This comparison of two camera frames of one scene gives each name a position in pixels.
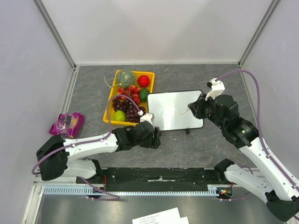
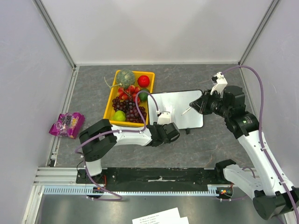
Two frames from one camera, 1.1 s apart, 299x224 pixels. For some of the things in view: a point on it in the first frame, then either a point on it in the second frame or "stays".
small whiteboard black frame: [171, 110] stays
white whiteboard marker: [186, 110] stays
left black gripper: [155, 142] -> [168, 140]
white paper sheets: [169, 216] stays
